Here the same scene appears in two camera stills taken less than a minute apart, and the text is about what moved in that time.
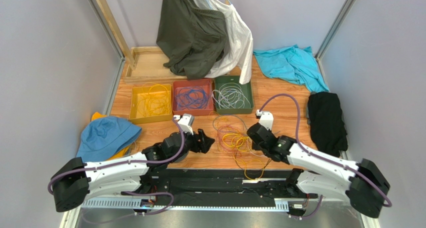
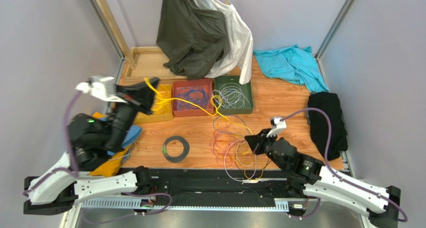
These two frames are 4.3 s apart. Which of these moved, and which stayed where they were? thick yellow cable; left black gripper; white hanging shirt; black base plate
Moved: thick yellow cable; left black gripper
Stayed: black base plate; white hanging shirt
